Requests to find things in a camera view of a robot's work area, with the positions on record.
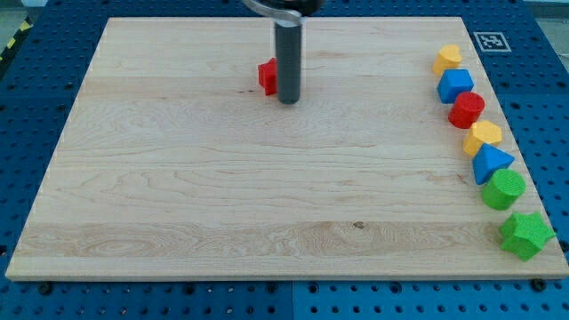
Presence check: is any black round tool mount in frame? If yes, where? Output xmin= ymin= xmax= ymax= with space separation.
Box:
xmin=267 ymin=0 xmax=325 ymax=16

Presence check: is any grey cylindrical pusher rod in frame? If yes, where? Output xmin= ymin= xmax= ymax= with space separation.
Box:
xmin=274 ymin=21 xmax=302 ymax=105

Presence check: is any red star block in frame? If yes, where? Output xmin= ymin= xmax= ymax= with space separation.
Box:
xmin=258 ymin=58 xmax=277 ymax=96

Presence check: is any wooden board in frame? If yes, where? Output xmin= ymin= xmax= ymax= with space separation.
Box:
xmin=6 ymin=17 xmax=568 ymax=282

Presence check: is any green star block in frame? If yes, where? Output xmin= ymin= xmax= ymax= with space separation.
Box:
xmin=500 ymin=212 xmax=557 ymax=261

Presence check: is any yellow heart block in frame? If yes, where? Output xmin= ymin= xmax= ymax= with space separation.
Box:
xmin=432 ymin=44 xmax=462 ymax=76

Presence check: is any blue cube block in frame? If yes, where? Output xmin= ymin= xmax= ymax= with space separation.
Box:
xmin=437 ymin=69 xmax=474 ymax=104

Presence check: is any white fiducial marker tag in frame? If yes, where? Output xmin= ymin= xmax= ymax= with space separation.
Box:
xmin=473 ymin=31 xmax=511 ymax=52

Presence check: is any red cylinder block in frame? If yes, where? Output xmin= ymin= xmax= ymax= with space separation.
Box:
xmin=447 ymin=92 xmax=485 ymax=129

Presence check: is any yellow hexagon block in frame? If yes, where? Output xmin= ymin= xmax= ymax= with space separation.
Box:
xmin=462 ymin=120 xmax=502 ymax=156

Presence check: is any blue triangle block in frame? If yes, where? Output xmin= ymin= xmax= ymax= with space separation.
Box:
xmin=472 ymin=143 xmax=515 ymax=185

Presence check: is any yellow black hazard tape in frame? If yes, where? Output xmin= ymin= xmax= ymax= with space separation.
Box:
xmin=1 ymin=16 xmax=34 ymax=63

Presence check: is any green cylinder block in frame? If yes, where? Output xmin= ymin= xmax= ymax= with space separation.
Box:
xmin=481 ymin=169 xmax=526 ymax=211

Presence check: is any grey curved cable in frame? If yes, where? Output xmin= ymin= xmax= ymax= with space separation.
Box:
xmin=242 ymin=0 xmax=305 ymax=27

